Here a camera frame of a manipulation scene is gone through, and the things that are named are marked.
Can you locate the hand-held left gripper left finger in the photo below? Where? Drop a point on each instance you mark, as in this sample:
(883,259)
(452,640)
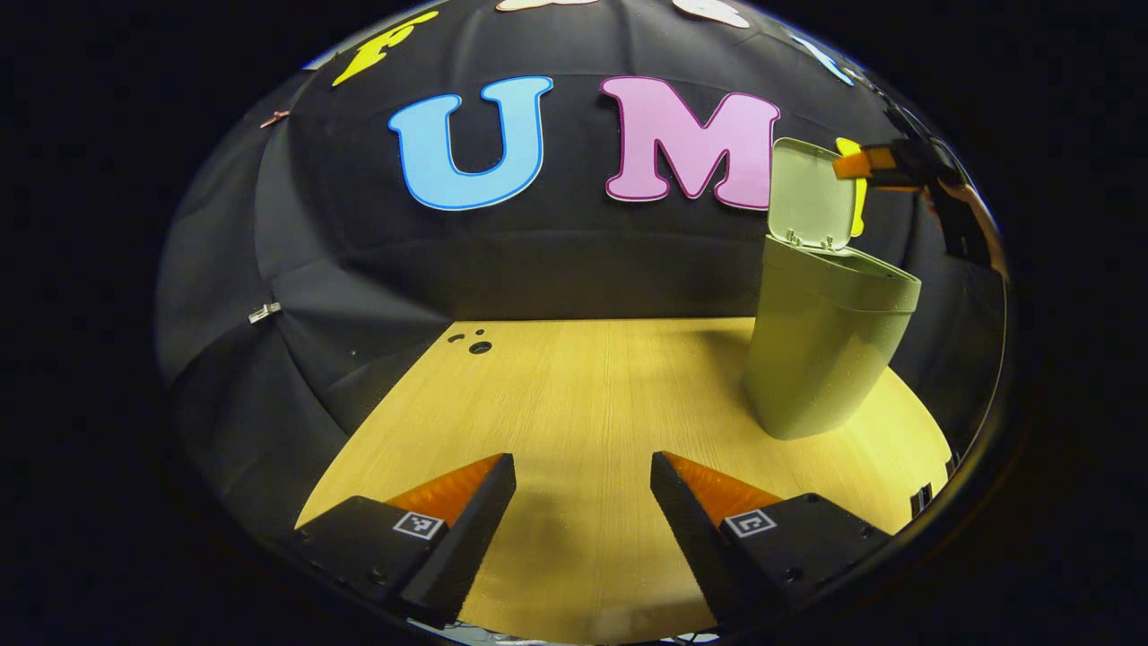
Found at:
(480,529)

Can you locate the black backdrop cloth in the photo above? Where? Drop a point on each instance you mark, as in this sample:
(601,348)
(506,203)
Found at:
(574,260)

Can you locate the pale green desktop garbage bin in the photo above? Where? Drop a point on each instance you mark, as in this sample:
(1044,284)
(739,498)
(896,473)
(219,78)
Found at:
(825,350)

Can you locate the black desk edge bracket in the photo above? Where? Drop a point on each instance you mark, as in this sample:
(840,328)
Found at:
(921,502)

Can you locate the wooden desktop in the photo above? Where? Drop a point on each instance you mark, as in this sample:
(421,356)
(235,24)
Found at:
(583,404)

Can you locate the copper cloth clip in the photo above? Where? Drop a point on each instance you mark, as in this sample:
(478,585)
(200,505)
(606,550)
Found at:
(274,117)

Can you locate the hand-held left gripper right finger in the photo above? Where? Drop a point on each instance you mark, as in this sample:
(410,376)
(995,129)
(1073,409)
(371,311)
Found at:
(686,538)

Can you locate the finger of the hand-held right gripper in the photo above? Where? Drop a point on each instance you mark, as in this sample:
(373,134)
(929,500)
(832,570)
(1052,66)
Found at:
(856,163)

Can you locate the silver cloth clip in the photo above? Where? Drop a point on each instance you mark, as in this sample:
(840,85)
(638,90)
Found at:
(265,312)

